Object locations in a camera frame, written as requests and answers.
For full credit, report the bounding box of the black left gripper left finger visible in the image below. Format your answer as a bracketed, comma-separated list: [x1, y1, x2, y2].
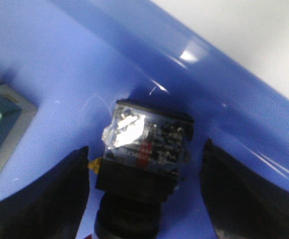
[0, 146, 89, 239]

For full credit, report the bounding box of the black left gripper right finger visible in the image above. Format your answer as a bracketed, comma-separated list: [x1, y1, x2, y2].
[199, 139, 289, 239]

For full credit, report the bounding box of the red emergency stop button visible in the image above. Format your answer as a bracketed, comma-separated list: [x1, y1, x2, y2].
[89, 99, 194, 239]

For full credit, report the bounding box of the green terminal block module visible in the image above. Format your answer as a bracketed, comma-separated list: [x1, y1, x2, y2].
[0, 80, 37, 172]

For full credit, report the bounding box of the blue plastic tray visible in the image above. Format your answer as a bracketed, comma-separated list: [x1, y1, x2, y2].
[0, 0, 289, 239]

